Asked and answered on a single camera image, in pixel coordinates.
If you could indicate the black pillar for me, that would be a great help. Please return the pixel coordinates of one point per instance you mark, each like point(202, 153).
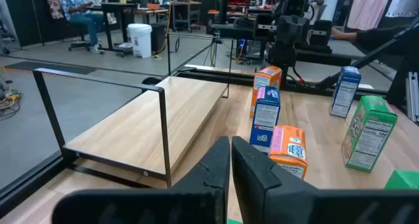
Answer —
point(224, 4)

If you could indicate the pink hanging garment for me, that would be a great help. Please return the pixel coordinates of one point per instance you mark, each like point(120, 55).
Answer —
point(368, 8)

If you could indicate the floral hanging garment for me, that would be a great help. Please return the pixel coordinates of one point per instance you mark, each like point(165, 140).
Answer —
point(54, 3)

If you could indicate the black metal table frame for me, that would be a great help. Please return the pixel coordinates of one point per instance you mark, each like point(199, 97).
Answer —
point(209, 75)

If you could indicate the black office chair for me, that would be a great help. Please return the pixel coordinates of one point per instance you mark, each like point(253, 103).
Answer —
point(78, 46)

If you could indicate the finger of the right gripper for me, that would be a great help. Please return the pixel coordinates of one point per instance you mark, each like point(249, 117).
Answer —
point(300, 30)
point(285, 30)

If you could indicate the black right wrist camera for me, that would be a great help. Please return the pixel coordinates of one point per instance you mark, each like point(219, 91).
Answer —
point(294, 6)

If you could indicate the wooden shelf black metal frame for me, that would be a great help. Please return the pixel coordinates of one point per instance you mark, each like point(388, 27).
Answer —
point(147, 119)

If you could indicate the black neighbouring table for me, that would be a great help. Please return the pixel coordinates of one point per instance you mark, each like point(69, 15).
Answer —
point(235, 31)

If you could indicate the person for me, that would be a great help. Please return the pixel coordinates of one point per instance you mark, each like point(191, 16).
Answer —
point(77, 8)
point(376, 39)

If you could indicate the wooden table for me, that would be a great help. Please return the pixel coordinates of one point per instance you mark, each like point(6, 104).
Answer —
point(150, 11)

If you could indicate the white hanging garment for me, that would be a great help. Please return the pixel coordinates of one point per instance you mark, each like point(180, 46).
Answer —
point(404, 1)

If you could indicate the black partition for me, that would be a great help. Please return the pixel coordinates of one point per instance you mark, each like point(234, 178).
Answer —
point(29, 17)

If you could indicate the green Apple Jacks cereal box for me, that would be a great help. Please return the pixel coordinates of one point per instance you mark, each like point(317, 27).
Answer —
point(234, 222)
point(404, 181)
point(370, 135)

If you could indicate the white plastic bucket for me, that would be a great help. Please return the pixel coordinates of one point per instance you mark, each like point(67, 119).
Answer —
point(140, 42)

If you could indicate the blue Frosted Flakes cereal box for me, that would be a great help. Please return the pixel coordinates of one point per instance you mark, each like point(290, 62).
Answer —
point(265, 116)
point(345, 93)

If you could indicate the black caster wheel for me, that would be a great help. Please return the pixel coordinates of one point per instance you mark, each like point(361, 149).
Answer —
point(151, 81)

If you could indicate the black desk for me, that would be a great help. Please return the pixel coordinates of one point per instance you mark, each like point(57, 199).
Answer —
point(114, 8)

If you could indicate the black floor mat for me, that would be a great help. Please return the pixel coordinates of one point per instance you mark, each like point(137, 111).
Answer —
point(49, 67)

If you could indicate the aluminium extrusion post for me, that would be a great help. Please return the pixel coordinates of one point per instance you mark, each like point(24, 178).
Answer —
point(413, 96)

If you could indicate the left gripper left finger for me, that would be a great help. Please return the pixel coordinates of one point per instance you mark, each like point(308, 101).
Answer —
point(203, 184)

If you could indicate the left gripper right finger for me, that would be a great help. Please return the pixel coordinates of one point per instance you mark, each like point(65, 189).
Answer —
point(258, 191)

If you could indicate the orange Mini Wheats cereal box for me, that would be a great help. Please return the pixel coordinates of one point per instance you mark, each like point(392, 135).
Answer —
point(288, 148)
point(266, 78)

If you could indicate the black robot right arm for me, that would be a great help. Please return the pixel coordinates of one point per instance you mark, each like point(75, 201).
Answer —
point(281, 55)

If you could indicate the metal cart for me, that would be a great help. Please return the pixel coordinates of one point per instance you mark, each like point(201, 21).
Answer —
point(186, 3)

